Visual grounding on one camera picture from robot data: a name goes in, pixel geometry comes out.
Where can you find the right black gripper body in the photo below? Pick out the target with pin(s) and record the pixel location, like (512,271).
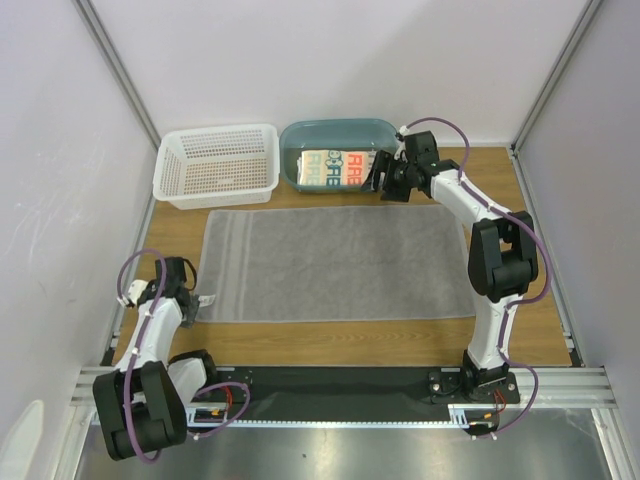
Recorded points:
(385,175)

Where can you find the orange white lettered towel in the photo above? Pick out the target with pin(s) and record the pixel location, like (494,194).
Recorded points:
(334,168)

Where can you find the grey towel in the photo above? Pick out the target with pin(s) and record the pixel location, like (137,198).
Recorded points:
(349,263)

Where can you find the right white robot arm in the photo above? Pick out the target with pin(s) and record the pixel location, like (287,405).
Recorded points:
(502,257)

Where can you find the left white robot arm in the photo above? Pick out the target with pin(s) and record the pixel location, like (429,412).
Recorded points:
(141,402)

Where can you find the teal plastic tub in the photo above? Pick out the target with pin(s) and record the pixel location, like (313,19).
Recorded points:
(339,134)

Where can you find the white plastic basket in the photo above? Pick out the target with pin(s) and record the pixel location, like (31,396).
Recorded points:
(217,167)

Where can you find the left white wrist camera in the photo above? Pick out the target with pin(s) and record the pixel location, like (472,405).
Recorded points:
(130,298)

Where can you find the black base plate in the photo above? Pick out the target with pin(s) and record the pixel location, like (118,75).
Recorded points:
(360,394)

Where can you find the aluminium frame rail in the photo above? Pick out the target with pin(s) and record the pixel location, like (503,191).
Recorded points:
(543,388)

